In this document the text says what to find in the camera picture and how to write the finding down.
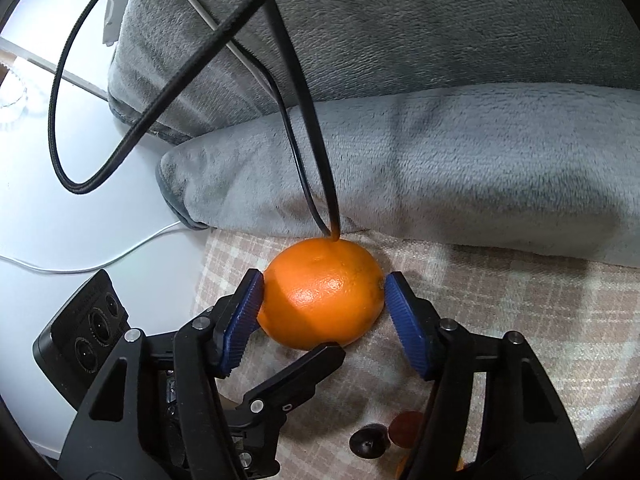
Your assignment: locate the flat black cable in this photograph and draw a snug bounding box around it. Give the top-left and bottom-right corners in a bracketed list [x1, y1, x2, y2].
[242, 0, 341, 240]

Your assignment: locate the grey fleece blanket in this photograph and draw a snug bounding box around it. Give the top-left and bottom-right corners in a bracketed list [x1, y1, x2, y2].
[106, 0, 640, 268]

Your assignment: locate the beige plaid bed sheet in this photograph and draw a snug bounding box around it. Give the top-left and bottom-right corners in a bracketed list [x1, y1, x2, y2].
[190, 230, 640, 480]

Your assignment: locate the black braided cable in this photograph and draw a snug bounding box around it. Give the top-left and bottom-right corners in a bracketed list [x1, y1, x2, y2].
[48, 0, 297, 195]

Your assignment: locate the grey white cord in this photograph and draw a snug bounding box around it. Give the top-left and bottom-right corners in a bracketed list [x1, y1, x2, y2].
[154, 0, 263, 88]

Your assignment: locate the small red fruit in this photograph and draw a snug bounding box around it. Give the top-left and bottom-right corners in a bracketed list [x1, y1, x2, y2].
[389, 411, 427, 449]

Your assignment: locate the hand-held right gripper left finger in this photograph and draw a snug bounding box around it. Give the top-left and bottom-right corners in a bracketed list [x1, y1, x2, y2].
[57, 269, 265, 480]

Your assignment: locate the white cable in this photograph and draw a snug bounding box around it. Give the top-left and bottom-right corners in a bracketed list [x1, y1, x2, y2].
[0, 220, 183, 275]

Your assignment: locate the dark purple grape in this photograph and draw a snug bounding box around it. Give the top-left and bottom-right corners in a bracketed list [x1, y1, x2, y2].
[349, 423, 392, 459]

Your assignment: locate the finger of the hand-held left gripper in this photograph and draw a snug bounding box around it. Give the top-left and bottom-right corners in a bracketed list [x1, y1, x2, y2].
[220, 341, 347, 479]

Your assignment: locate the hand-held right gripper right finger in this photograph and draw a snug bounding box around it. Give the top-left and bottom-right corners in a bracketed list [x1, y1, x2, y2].
[384, 271, 587, 480]

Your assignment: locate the large orange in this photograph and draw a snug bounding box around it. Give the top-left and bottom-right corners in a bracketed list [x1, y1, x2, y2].
[257, 237, 387, 351]

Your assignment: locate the thin black cable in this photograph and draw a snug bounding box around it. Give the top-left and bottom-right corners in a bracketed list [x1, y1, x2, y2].
[227, 42, 328, 233]

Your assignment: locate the clear glass dish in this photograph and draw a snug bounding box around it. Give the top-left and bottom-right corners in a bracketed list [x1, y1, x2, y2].
[0, 55, 29, 132]

